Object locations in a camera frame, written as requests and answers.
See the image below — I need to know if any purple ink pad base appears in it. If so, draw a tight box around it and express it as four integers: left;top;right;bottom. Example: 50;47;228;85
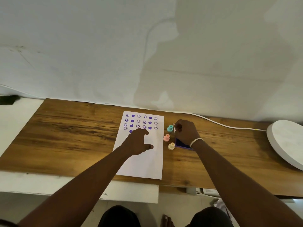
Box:
175;138;194;151

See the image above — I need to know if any wooden board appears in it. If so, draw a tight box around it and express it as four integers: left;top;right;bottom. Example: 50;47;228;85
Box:
0;98;303;198

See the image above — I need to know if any person's left forearm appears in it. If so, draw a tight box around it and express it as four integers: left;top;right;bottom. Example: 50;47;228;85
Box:
18;146;133;227

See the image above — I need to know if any white wristband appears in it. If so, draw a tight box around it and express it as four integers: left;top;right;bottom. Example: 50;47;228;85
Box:
190;138;205;150

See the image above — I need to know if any crumpled white paper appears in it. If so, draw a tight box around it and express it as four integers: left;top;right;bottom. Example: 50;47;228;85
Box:
213;198;238;227

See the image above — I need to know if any black cable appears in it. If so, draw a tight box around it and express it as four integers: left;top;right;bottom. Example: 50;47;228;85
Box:
0;219;18;227

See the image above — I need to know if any white stamped paper sheet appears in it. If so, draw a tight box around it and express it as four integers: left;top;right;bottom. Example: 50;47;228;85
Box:
113;111;165;180

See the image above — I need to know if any person's left hand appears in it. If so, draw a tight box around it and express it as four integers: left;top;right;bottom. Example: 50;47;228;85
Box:
121;128;154;156

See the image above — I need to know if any white round disc lamp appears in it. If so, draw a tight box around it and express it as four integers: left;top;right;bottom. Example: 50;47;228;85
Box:
266;119;303;171

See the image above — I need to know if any person's right hand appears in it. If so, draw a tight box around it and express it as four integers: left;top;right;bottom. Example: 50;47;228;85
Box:
173;119;202;148

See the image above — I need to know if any small black object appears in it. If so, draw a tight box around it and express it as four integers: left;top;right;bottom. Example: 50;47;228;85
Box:
0;95;21;106

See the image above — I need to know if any person's right forearm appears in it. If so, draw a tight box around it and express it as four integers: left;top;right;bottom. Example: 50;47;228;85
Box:
191;139;303;227

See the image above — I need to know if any white cable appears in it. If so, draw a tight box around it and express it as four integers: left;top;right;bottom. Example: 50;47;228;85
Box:
0;84;267;131

